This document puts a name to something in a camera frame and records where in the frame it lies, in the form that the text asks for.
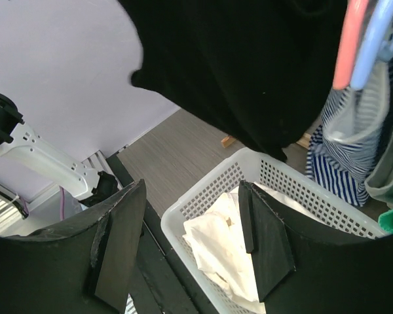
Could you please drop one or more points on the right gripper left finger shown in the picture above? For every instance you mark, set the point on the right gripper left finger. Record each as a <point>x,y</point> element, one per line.
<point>82,264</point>

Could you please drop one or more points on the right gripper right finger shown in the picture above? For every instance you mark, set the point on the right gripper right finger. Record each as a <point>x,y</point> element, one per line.
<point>304,266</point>

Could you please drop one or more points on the white tank top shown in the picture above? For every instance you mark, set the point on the white tank top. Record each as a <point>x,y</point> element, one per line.
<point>217,242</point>

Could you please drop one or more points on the black tank top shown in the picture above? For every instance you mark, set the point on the black tank top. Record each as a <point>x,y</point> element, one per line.
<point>259,71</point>

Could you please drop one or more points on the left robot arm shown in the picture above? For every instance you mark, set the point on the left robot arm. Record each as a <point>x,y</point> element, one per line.
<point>21,143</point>

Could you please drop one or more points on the blue striped tank top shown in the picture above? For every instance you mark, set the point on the blue striped tank top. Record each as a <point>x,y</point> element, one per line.
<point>353,134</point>

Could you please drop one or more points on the light blue hanger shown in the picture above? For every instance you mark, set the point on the light blue hanger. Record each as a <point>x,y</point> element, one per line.
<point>377,44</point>

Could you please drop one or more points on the pink hanger with striped top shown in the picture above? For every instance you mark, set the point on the pink hanger with striped top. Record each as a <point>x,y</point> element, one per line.
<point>348,45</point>

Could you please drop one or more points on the white basket centre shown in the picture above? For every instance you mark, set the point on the white basket centre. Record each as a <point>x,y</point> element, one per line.
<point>252,166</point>

